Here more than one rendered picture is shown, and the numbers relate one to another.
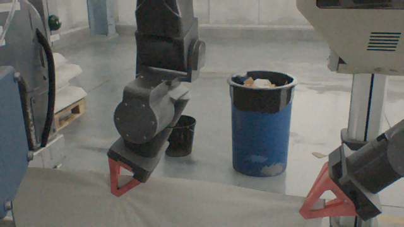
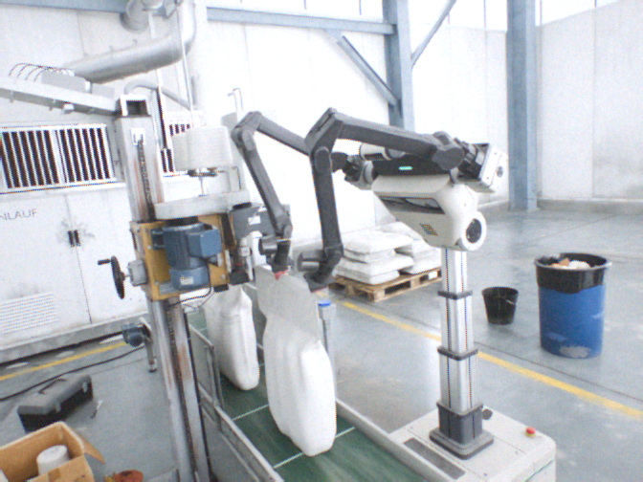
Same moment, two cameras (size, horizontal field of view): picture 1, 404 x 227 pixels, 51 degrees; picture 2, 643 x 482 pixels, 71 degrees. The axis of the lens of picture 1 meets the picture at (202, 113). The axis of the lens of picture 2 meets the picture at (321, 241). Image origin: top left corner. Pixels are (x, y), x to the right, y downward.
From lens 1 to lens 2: 1.41 m
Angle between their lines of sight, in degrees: 43
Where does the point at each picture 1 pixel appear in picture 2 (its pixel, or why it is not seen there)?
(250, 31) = not seen: outside the picture
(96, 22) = (517, 196)
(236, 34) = not seen: outside the picture
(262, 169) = (561, 348)
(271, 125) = (568, 305)
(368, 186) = (313, 279)
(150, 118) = (262, 248)
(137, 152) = (275, 262)
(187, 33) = (280, 222)
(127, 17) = (551, 191)
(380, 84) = (450, 255)
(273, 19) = not seen: outside the picture
